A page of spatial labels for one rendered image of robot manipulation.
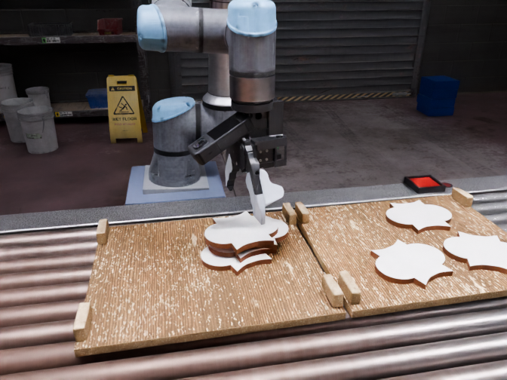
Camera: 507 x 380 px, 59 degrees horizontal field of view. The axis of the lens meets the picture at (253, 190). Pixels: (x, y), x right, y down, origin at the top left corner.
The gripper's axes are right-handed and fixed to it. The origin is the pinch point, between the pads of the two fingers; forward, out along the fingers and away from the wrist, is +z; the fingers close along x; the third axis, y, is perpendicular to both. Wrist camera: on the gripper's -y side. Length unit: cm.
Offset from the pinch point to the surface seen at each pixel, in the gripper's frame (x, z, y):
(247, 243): -5.1, 4.6, -1.0
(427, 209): -3.8, 8.0, 43.0
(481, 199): -1, 11, 65
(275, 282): -11.7, 9.2, 1.2
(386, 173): 188, 103, 206
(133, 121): 347, 82, 36
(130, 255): 7.1, 9.2, -20.0
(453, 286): -25.4, 9.2, 28.4
